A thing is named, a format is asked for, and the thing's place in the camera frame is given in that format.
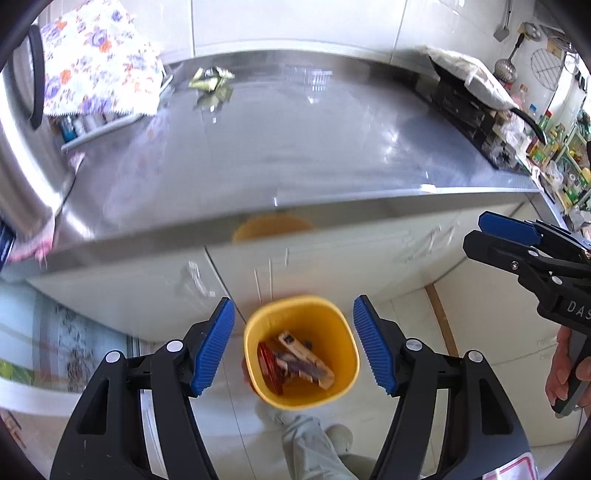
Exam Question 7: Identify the small bottles under cloth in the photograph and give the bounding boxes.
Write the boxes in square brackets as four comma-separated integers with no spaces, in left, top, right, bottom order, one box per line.
[58,113,109,141]

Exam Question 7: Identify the crumpled yellow foil wrapper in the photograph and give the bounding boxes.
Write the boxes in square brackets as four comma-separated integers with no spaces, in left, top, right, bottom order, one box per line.
[188,66,235,90]

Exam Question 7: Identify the blue can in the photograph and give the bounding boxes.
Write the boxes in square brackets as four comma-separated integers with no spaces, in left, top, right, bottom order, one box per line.
[0,222,17,273]

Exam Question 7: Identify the person's right hand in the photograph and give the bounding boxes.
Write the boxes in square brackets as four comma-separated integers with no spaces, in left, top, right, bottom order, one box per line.
[545,325,575,408]

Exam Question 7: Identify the metal spatula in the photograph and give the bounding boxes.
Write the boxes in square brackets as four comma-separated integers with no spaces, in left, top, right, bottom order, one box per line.
[493,0,513,41]

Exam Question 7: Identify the large steel pot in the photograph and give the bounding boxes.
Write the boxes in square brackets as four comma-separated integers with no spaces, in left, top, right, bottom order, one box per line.
[0,23,77,250]

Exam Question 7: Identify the floral printed cloth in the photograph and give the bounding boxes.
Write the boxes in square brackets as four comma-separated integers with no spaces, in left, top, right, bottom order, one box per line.
[39,0,164,117]

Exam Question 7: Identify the round wire rack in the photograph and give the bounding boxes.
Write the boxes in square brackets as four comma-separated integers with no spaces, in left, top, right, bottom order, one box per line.
[530,47,566,88]

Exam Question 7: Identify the yellow plastic bin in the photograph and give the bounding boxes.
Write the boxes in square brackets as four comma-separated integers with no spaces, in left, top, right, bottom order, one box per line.
[243,295,361,411]

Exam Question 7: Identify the clear plastic packaging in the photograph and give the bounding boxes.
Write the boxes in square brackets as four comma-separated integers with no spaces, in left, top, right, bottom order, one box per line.
[284,65,333,90]

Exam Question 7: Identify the black gas stove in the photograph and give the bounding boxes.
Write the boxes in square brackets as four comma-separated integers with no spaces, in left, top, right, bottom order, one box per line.
[431,78,529,174]

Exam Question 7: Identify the blue toothpaste box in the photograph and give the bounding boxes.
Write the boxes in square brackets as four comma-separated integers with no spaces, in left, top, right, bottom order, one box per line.
[272,351,324,381]

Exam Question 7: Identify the person's light shoe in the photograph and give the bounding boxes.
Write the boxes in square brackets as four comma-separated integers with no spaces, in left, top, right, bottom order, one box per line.
[325,425,354,455]

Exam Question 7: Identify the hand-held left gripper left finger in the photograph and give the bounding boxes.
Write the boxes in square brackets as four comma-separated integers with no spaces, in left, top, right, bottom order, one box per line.
[50,296,236,480]

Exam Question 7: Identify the metal ladle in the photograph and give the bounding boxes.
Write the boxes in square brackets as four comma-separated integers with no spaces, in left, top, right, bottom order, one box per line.
[494,32,527,81]

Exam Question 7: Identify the white toothpaste tube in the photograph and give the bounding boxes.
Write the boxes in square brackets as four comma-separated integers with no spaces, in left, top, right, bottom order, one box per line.
[278,330,335,391]

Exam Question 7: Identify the black pan handle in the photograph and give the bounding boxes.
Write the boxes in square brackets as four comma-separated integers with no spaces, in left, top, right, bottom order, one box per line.
[510,107,548,145]

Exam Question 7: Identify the person's grey trouser leg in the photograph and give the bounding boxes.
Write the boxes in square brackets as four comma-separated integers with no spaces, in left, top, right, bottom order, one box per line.
[277,411,379,480]

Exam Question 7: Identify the patterned grey cloth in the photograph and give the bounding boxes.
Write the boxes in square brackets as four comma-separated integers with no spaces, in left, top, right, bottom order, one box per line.
[0,281,134,402]

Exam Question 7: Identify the crumpled plastic bag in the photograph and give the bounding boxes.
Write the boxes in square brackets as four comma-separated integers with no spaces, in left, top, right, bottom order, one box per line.
[418,45,515,110]

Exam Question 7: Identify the red yellow snack wrapper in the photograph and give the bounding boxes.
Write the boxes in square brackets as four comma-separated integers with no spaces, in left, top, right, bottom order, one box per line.
[257,342,284,395]

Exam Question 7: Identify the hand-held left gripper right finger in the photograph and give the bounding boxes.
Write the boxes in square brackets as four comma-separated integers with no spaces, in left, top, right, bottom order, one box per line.
[353,295,541,480]

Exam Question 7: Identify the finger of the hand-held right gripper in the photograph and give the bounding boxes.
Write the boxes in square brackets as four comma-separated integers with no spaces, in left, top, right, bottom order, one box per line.
[463,231,550,282]
[478,211,543,247]

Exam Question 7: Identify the white cabinet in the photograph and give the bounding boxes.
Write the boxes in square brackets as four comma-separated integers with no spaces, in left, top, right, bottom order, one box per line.
[28,198,541,342]

